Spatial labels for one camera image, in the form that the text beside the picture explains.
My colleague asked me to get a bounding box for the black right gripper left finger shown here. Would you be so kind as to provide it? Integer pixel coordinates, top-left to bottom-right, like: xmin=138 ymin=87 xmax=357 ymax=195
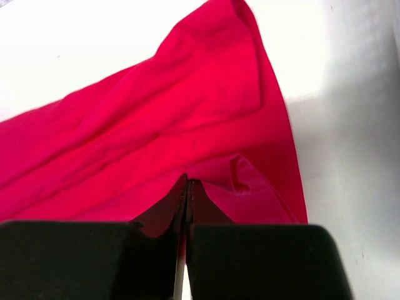
xmin=1 ymin=176 xmax=188 ymax=299

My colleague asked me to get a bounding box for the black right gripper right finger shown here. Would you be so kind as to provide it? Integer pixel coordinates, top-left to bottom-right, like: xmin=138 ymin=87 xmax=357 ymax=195
xmin=186 ymin=181 xmax=353 ymax=299

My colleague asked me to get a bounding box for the red t shirt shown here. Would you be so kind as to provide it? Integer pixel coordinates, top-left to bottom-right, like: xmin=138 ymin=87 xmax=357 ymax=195
xmin=1 ymin=1 xmax=308 ymax=224

